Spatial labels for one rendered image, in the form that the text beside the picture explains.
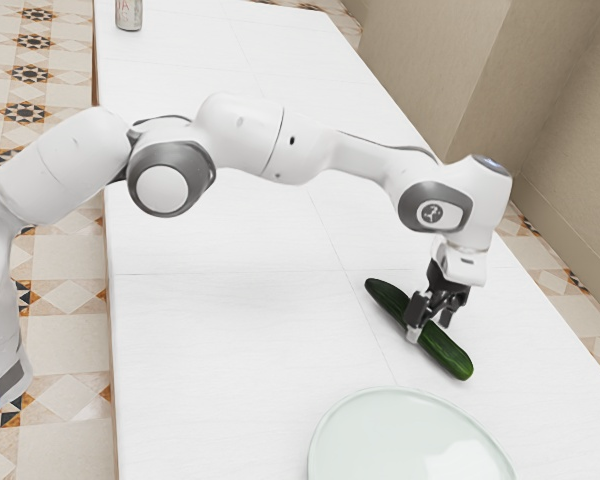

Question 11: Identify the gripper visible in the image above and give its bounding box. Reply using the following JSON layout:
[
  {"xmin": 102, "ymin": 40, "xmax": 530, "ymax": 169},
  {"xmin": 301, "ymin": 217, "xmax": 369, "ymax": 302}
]
[{"xmin": 403, "ymin": 257, "xmax": 471, "ymax": 346}]

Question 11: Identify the green cucumber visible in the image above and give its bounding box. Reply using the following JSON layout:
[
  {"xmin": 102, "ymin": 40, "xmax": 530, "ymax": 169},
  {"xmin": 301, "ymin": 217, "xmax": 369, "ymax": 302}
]
[{"xmin": 363, "ymin": 277, "xmax": 475, "ymax": 382}]

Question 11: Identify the pale green glass plate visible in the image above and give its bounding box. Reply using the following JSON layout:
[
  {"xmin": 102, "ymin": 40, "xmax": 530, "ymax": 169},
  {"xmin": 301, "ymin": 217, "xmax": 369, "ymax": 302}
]
[{"xmin": 307, "ymin": 384, "xmax": 518, "ymax": 480}]

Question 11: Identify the silver drink can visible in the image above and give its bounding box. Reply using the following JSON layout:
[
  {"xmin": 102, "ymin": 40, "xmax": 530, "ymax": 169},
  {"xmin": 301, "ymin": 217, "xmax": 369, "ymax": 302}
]
[{"xmin": 114, "ymin": 0, "xmax": 145, "ymax": 33}]

